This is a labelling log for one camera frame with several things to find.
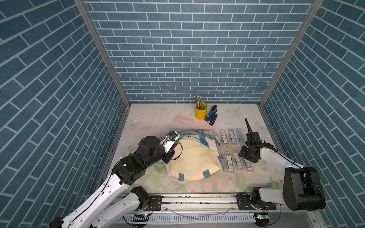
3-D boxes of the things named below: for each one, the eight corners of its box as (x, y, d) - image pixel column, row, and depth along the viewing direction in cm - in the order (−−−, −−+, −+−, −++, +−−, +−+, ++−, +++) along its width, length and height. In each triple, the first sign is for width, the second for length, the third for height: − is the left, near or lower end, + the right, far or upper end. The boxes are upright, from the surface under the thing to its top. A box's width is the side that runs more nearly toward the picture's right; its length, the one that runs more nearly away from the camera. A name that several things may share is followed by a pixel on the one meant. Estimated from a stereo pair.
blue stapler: (205, 120, 112) (205, 116, 108) (213, 109, 120) (214, 104, 116) (209, 122, 111) (210, 118, 106) (217, 110, 119) (218, 106, 115)
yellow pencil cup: (195, 119, 112) (195, 111, 104) (194, 110, 119) (195, 101, 111) (206, 119, 112) (208, 111, 104) (205, 110, 119) (207, 101, 111)
